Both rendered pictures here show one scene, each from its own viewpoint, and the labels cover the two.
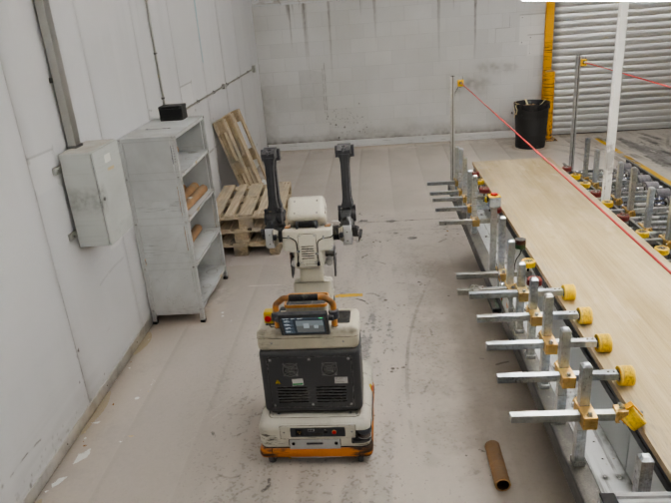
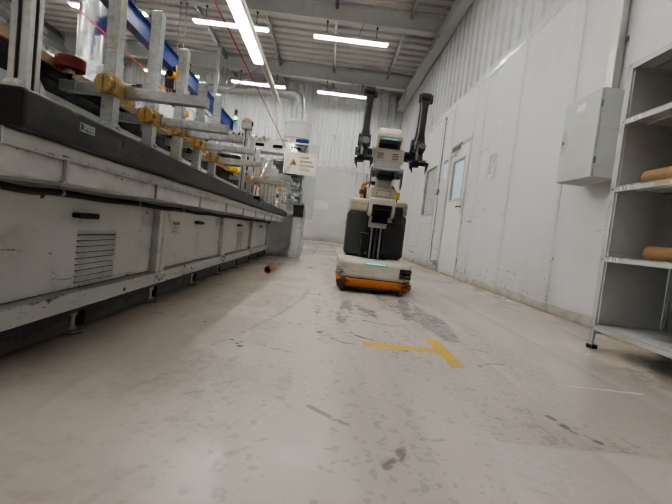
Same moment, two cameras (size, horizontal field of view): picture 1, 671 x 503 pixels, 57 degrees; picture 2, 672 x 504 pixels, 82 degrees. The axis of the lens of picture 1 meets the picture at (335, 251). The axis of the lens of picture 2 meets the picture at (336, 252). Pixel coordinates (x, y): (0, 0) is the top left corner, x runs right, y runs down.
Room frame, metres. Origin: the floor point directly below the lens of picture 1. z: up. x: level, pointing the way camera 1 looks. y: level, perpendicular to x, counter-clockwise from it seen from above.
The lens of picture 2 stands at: (6.56, -0.56, 0.48)
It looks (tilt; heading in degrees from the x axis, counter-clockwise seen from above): 3 degrees down; 174
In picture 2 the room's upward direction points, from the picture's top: 6 degrees clockwise
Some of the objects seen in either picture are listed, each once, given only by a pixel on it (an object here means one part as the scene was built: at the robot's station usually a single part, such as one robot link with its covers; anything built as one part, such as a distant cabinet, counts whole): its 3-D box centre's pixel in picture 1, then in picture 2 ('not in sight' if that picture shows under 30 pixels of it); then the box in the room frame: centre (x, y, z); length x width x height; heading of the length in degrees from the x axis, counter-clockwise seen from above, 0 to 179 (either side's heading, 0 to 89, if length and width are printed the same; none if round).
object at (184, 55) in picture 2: (464, 186); (180, 107); (4.85, -1.09, 0.92); 0.04 x 0.04 x 0.48; 85
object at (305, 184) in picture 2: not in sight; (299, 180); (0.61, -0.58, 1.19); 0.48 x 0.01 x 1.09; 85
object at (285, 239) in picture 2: not in sight; (255, 193); (0.18, -1.27, 0.95); 1.65 x 0.70 x 1.90; 85
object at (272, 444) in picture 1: (320, 405); (370, 271); (3.10, 0.16, 0.16); 0.67 x 0.64 x 0.25; 175
